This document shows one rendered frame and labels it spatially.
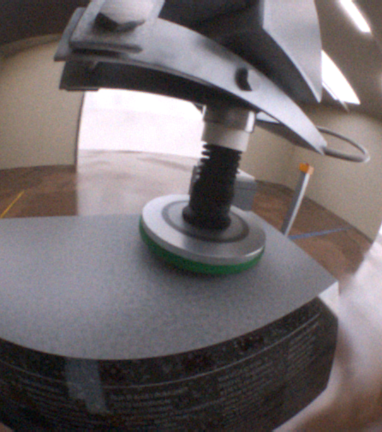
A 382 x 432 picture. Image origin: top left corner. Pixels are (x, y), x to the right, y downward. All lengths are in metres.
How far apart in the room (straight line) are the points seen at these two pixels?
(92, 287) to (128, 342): 0.09
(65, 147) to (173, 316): 5.31
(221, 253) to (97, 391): 0.23
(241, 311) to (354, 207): 6.71
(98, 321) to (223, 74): 0.28
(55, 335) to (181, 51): 0.29
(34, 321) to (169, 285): 0.19
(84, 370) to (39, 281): 0.13
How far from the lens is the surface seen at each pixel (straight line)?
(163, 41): 0.16
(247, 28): 0.19
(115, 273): 0.26
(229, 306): 0.25
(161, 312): 0.22
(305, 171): 1.96
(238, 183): 1.34
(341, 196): 7.06
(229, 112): 0.25
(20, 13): 0.27
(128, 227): 0.36
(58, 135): 5.47
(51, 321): 0.23
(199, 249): 0.23
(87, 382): 0.22
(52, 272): 0.28
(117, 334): 0.20
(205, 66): 0.18
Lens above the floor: 1.03
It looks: 25 degrees down
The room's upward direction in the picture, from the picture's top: 12 degrees clockwise
